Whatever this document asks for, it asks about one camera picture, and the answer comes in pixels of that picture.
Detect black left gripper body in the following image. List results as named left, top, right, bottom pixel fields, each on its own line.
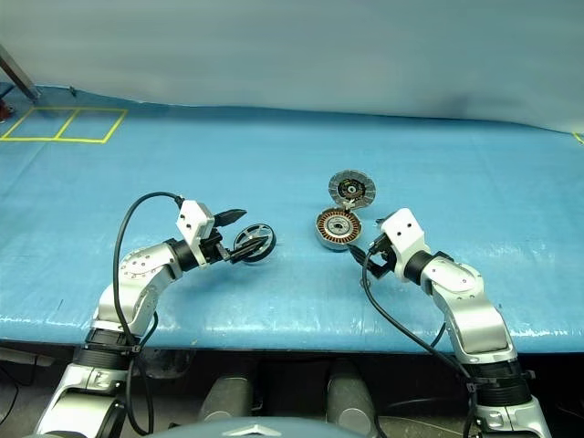
left=200, top=227, right=232, bottom=266

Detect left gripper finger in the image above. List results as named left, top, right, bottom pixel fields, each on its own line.
left=214, top=208, right=248, bottom=228
left=226, top=235, right=271, bottom=265

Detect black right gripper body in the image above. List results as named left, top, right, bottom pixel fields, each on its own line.
left=366, top=235, right=397, bottom=280

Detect silver spoked metal wheel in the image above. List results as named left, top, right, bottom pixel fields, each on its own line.
left=233, top=222, right=278, bottom=265

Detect motor stator housing copper coils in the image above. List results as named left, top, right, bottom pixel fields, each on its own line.
left=314, top=205, right=364, bottom=251

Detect round silver motor cover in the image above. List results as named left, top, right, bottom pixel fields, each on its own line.
left=328, top=168, right=377, bottom=210

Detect blue plastic table cover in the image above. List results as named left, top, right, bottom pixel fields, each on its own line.
left=0, top=81, right=584, bottom=355

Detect grey rounded shape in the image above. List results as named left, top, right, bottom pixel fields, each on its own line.
left=326, top=360, right=380, bottom=438
left=199, top=374, right=255, bottom=423

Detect grey-blue robot torso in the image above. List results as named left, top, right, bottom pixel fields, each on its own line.
left=150, top=417, right=366, bottom=438

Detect yellow tape double square marking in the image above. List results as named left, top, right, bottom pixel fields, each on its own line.
left=0, top=107, right=130, bottom=145

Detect grey metal stand leg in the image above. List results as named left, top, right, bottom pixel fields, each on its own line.
left=0, top=44, right=41, bottom=100

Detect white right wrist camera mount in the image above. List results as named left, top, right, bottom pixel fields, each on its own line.
left=381, top=208, right=433, bottom=282

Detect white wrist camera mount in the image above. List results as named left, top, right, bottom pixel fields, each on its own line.
left=381, top=208, right=433, bottom=282
left=176, top=199, right=215, bottom=266

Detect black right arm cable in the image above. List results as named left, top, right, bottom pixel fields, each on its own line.
left=361, top=245, right=480, bottom=438

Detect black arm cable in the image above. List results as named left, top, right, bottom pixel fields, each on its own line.
left=361, top=245, right=480, bottom=438
left=111, top=191, right=184, bottom=437

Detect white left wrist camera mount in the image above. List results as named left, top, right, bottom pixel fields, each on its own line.
left=176, top=199, right=215, bottom=266

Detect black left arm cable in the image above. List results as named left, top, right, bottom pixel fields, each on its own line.
left=111, top=191, right=184, bottom=437

